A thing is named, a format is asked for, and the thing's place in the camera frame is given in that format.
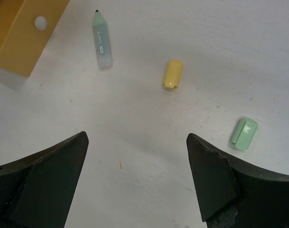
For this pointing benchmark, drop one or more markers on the yellow highlighter cap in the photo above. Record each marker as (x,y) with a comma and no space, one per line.
(172,75)

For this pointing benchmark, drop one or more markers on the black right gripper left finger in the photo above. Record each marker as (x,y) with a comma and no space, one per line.
(37,191)

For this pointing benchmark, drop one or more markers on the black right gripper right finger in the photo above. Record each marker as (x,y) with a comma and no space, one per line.
(233,193)

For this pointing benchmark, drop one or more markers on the yellow drawer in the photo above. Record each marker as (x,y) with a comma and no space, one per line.
(25,28)

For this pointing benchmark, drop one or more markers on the green highlighter cap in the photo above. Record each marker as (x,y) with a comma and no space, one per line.
(243,133)

